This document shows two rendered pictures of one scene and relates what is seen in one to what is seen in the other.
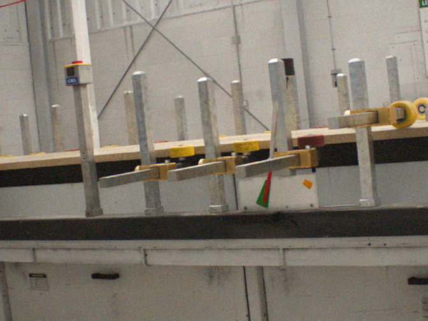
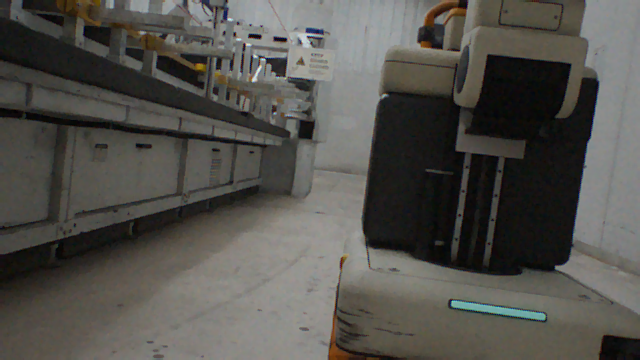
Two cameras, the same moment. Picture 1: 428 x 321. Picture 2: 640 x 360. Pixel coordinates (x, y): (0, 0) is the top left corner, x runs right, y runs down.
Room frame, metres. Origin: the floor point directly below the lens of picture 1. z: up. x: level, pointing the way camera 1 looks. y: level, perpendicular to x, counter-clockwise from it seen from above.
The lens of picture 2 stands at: (3.57, 2.99, 0.51)
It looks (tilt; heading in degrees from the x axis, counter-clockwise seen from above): 3 degrees down; 241
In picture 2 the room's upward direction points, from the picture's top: 7 degrees clockwise
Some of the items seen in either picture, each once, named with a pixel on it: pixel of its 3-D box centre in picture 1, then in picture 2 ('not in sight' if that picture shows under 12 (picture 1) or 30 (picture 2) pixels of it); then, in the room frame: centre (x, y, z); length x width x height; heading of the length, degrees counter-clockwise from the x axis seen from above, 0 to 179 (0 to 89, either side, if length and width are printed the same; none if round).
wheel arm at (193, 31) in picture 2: not in sight; (145, 26); (3.28, 1.26, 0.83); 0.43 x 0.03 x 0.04; 147
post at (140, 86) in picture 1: (146, 145); (225, 64); (2.67, 0.21, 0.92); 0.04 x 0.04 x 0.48; 57
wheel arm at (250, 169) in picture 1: (281, 163); (261, 93); (2.29, -0.18, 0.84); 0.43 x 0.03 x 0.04; 147
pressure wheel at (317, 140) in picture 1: (311, 153); not in sight; (2.45, -0.29, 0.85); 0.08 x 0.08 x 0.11
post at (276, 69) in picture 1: (284, 141); (244, 81); (2.40, -0.21, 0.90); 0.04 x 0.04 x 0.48; 57
